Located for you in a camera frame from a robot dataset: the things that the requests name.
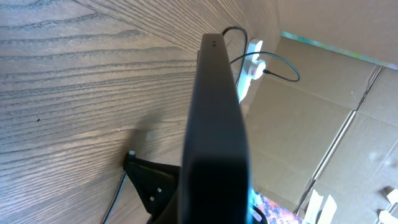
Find blue Samsung Galaxy phone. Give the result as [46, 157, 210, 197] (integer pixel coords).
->
[178, 34, 252, 223]

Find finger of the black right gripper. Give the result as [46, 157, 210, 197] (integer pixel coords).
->
[123, 154, 180, 224]

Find black USB charging cable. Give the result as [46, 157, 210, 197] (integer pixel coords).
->
[99, 26, 301, 224]

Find white USB charger adapter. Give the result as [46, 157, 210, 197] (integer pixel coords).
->
[248, 60, 266, 80]

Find white power strip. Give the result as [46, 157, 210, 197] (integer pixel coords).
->
[236, 39, 266, 102]

